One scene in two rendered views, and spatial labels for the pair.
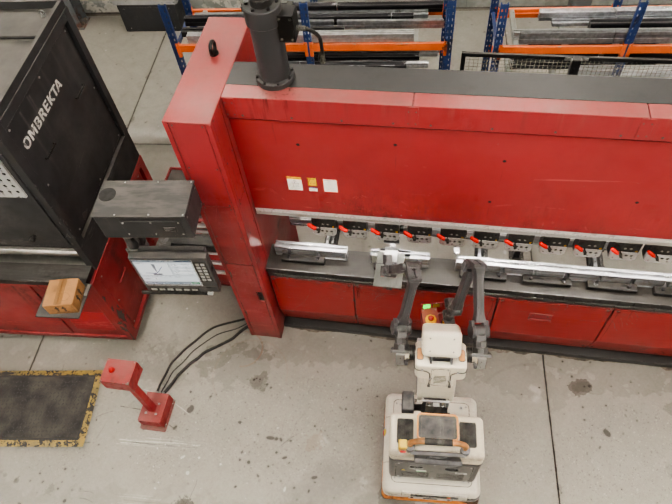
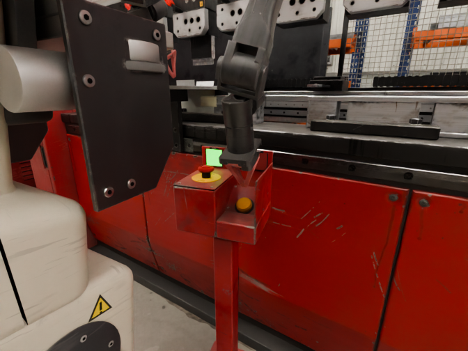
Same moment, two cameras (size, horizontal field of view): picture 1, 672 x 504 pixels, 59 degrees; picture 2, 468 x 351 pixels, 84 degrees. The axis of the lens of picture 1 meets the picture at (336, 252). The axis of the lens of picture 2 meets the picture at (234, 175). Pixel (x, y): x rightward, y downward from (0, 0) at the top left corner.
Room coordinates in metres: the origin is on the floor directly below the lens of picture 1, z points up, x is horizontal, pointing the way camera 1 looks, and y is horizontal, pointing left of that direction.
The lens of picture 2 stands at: (1.22, -0.81, 0.98)
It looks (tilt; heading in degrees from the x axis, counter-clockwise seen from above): 18 degrees down; 18
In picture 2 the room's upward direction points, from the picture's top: straight up
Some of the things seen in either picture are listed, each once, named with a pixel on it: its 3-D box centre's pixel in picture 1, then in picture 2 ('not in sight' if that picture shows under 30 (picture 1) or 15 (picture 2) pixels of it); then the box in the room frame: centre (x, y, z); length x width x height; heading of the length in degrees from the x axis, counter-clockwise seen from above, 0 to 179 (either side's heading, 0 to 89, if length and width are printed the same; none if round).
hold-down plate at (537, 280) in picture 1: (546, 281); not in sight; (1.90, -1.32, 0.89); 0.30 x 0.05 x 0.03; 75
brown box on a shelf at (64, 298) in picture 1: (60, 296); not in sight; (2.17, 1.82, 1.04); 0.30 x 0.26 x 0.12; 79
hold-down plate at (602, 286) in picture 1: (611, 286); not in sight; (1.80, -1.71, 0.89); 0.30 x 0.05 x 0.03; 75
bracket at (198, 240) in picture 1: (185, 252); not in sight; (2.29, 0.96, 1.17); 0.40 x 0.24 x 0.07; 75
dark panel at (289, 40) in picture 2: not in sight; (227, 67); (2.77, -0.27, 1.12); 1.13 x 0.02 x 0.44; 75
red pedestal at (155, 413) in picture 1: (138, 393); not in sight; (1.71, 1.48, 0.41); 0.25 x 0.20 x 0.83; 165
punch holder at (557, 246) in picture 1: (553, 240); not in sight; (1.96, -1.31, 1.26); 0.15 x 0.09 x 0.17; 75
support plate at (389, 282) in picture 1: (389, 269); (176, 88); (2.07, -0.33, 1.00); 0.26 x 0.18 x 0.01; 165
